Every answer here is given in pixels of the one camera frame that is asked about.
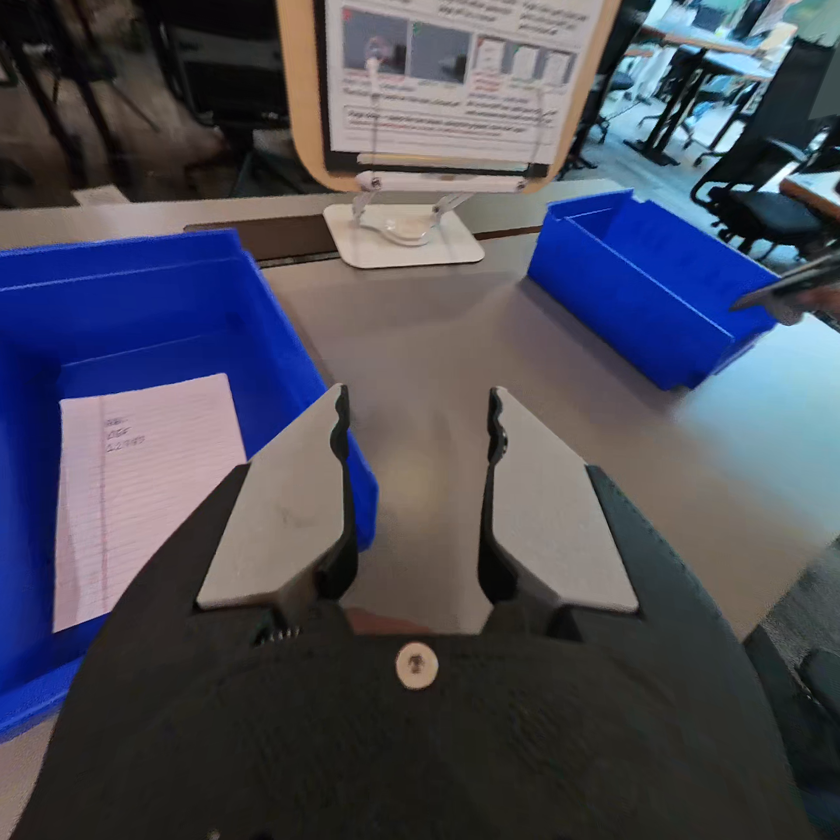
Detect narrow blue plastic bin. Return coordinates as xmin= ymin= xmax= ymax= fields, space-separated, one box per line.
xmin=527 ymin=189 xmax=782 ymax=392

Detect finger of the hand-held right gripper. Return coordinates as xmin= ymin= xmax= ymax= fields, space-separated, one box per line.
xmin=730 ymin=252 xmax=840 ymax=312

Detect wooden office desk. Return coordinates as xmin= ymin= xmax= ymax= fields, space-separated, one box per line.
xmin=623 ymin=23 xmax=798 ymax=168

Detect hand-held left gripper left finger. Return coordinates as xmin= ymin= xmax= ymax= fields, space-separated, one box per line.
xmin=196 ymin=384 xmax=361 ymax=611

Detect wooden instruction board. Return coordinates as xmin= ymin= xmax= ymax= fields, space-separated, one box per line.
xmin=276 ymin=0 xmax=624 ymax=194

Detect large blue plastic bin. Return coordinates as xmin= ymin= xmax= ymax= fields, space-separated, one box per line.
xmin=0 ymin=227 xmax=380 ymax=739

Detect person's right hand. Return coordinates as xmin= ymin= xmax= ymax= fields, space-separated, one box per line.
xmin=776 ymin=287 xmax=840 ymax=330

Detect black office chair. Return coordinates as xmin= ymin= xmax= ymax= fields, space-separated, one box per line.
xmin=689 ymin=36 xmax=840 ymax=260

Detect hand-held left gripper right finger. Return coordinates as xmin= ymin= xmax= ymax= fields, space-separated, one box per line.
xmin=478 ymin=386 xmax=640 ymax=613

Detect lined paper sheet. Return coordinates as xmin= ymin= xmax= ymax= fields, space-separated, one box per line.
xmin=52 ymin=373 xmax=249 ymax=634

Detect grey desk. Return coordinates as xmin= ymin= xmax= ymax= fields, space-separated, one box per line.
xmin=0 ymin=177 xmax=840 ymax=821

